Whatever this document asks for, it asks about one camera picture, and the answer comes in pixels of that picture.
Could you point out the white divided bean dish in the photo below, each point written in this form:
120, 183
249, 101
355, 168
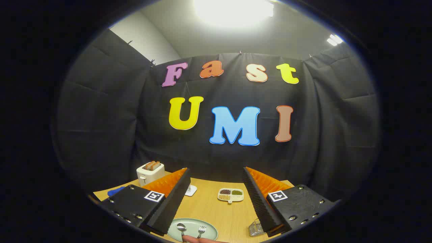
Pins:
231, 199

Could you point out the blue folded cloth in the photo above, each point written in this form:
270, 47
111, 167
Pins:
115, 191

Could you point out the pale green plate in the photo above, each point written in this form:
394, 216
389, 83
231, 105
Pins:
192, 224

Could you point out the large ceiling light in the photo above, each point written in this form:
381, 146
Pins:
233, 11

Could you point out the small ceiling light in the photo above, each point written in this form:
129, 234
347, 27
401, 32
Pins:
334, 39

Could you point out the white square coaster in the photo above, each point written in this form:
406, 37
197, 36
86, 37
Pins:
191, 190

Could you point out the white toaster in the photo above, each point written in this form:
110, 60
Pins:
152, 175

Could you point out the black backdrop cloth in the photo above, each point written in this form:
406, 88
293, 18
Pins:
111, 128

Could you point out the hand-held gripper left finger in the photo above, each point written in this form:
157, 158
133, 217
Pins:
175, 199

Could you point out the toast slice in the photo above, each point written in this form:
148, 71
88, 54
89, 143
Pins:
149, 165
156, 165

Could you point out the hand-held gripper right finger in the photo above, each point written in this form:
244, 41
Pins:
258, 199

